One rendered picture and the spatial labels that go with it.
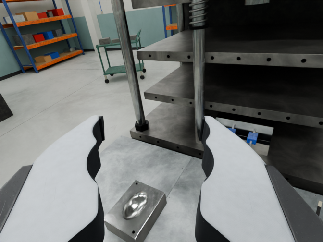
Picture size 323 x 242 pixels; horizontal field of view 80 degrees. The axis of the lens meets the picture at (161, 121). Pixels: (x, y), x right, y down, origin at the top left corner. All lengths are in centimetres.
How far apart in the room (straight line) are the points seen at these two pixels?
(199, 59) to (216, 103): 25
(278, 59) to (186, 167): 61
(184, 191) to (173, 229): 17
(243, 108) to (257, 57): 24
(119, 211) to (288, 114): 80
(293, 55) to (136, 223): 84
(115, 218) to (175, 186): 29
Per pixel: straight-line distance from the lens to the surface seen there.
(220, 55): 95
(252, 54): 92
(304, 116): 101
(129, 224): 77
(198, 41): 91
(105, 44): 466
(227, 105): 103
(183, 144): 115
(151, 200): 81
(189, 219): 83
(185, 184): 93
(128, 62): 113
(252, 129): 106
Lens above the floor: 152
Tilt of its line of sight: 32 degrees down
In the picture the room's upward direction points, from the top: 8 degrees counter-clockwise
